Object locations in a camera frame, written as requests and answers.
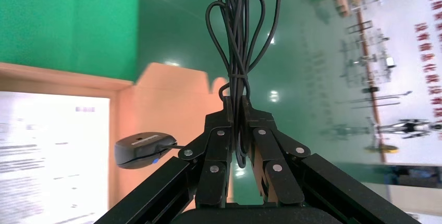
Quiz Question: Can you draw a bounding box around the metal shelving rack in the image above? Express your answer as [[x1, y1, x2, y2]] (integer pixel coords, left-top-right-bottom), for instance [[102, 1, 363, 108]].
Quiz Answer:
[[340, 20, 397, 89]]

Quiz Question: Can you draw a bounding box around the white printed paper sheet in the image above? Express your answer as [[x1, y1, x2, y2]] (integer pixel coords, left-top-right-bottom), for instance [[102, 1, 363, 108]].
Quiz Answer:
[[0, 91, 111, 224]]

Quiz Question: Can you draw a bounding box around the black wired computer mouse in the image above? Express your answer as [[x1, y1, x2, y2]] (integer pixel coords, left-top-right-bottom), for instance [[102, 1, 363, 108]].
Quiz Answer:
[[114, 132, 187, 170]]

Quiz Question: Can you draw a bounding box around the black data cable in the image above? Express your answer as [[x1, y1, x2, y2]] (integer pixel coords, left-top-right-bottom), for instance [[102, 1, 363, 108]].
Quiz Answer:
[[205, 0, 282, 169]]

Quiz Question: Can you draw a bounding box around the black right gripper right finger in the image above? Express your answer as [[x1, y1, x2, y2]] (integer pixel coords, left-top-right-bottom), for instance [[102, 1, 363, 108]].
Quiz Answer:
[[241, 95, 421, 224]]

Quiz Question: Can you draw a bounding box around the brown cardboard box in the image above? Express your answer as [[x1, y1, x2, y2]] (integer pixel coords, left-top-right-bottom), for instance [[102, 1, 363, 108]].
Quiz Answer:
[[0, 61, 236, 224]]

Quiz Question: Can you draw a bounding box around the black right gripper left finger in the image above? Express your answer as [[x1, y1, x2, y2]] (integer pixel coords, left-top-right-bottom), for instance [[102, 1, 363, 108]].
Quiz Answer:
[[95, 96, 240, 224]]

